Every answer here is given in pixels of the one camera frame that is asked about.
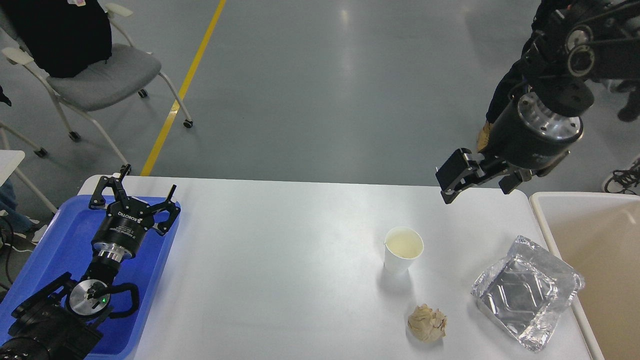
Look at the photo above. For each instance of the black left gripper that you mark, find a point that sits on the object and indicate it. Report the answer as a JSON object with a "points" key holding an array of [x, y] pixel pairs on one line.
{"points": [[124, 226]]}

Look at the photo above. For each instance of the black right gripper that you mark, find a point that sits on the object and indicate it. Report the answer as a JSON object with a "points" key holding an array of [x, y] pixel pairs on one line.
{"points": [[527, 135]]}

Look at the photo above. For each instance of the white paper cup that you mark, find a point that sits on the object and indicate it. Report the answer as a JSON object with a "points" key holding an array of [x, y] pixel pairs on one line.
{"points": [[403, 246]]}

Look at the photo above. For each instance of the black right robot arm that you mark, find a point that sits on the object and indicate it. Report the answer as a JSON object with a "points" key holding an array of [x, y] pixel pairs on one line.
{"points": [[587, 40]]}

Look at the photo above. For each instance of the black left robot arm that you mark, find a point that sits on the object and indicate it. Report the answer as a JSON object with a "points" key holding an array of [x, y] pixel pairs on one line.
{"points": [[87, 289]]}

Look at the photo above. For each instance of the tan left boot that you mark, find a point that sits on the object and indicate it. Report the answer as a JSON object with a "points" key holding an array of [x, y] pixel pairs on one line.
{"points": [[484, 136]]}

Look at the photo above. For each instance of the blue plastic tray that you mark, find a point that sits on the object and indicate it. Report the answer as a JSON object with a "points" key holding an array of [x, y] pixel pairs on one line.
{"points": [[66, 247]]}

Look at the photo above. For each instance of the person in black trousers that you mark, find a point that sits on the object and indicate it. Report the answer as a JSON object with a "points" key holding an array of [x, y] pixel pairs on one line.
{"points": [[509, 83]]}

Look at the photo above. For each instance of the white chair leg with caster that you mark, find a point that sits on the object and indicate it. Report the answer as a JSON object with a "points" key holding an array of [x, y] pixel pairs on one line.
{"points": [[39, 150]]}

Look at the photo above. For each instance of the aluminium foil container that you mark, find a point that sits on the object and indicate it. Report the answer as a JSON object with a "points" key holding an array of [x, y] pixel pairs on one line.
{"points": [[526, 292]]}

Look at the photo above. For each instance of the beige plastic bin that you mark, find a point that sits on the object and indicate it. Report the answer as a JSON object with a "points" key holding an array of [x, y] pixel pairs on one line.
{"points": [[598, 234]]}

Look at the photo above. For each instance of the white side table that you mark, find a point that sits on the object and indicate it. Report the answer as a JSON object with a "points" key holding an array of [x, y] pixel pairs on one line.
{"points": [[9, 162]]}

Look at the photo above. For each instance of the grey office chair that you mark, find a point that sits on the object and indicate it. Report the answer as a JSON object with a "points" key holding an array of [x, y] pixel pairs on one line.
{"points": [[104, 84]]}

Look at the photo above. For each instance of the black white sneaker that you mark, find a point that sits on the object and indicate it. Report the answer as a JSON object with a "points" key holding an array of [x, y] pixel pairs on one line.
{"points": [[624, 181]]}

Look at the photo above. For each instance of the crumpled brown paper ball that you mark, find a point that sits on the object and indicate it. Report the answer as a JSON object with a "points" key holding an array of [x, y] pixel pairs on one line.
{"points": [[427, 325]]}

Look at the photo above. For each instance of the black jacket on chair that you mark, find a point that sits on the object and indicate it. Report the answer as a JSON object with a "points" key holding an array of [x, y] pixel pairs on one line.
{"points": [[63, 38]]}

